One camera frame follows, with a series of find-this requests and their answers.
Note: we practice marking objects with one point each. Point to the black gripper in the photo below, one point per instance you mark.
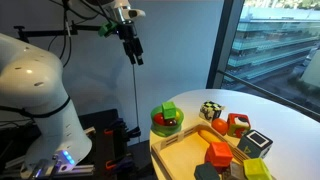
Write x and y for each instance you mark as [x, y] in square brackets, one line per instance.
[126, 31]

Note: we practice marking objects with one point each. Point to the black and white toy cube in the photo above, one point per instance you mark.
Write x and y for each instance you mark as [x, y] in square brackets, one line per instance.
[210, 110]

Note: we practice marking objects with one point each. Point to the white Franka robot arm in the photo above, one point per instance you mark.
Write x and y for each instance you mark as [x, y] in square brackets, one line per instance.
[36, 100]

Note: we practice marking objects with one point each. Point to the green toy cube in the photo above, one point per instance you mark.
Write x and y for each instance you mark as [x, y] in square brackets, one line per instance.
[169, 110]

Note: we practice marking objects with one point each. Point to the red toy ball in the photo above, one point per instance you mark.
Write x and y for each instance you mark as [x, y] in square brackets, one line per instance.
[159, 119]

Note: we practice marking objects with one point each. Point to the yellow toy piece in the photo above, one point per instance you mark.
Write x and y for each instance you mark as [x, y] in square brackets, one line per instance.
[177, 115]

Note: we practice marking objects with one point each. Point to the wooden tray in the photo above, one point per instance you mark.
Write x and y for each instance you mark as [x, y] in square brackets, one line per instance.
[180, 153]

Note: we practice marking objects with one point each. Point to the yellow toy banana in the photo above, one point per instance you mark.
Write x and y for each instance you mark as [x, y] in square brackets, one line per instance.
[209, 136]

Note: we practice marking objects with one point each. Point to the orange toy tomato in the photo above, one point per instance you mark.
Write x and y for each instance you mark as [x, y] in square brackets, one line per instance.
[219, 126]

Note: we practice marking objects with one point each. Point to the orange-red toy cube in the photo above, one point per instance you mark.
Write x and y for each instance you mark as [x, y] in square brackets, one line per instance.
[218, 154]

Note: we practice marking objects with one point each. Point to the dark teal toy cube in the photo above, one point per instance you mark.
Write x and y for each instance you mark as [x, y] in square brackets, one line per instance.
[206, 172]

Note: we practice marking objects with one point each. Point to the grey toy cube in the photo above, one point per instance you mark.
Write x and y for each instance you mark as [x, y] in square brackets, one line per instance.
[233, 171]

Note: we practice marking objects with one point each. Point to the lime yellow toy cube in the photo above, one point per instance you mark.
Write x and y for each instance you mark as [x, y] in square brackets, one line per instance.
[256, 169]

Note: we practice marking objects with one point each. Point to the black clamp with orange tips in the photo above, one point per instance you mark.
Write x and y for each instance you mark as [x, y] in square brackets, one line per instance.
[118, 163]
[115, 129]

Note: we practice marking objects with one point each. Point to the green plastic bowl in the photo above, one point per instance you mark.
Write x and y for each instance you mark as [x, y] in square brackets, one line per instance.
[165, 128]

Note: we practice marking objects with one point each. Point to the black boom rod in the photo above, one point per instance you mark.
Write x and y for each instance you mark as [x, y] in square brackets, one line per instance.
[50, 32]

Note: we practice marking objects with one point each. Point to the black robot stand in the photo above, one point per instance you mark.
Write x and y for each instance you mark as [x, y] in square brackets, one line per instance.
[100, 146]

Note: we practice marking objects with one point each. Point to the red cube with panda print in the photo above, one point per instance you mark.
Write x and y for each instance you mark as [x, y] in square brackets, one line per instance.
[238, 125]

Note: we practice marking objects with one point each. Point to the glass office building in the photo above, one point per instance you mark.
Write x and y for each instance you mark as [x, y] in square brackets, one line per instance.
[273, 43]

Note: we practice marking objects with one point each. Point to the blue-grey cube with white square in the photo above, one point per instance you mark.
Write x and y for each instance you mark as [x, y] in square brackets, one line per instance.
[255, 144]

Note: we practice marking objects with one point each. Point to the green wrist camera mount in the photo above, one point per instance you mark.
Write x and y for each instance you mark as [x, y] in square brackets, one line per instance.
[107, 29]

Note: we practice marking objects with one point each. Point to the dark window frame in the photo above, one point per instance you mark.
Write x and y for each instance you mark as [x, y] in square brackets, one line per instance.
[223, 43]

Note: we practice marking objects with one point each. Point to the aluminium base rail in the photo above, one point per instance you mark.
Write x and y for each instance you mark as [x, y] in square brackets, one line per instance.
[43, 170]

